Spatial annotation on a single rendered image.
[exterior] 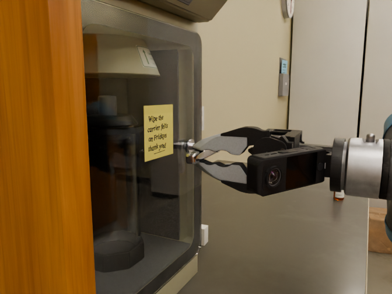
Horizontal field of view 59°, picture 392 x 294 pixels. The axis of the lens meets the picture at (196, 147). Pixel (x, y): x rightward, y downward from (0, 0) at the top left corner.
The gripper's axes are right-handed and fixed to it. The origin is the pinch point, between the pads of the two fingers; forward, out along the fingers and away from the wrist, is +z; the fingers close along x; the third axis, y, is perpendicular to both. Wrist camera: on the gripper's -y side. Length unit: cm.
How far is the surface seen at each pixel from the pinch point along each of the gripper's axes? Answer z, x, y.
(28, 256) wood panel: 0.5, -1.7, -29.3
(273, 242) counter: -4.8, -27.2, 29.3
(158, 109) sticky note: 4.3, 7.1, -3.8
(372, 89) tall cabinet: -23, -4, 290
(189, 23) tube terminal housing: 5.5, 20.4, 8.7
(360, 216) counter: -23, -28, 57
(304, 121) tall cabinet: 31, -34, 288
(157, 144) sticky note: 4.3, 2.2, -4.5
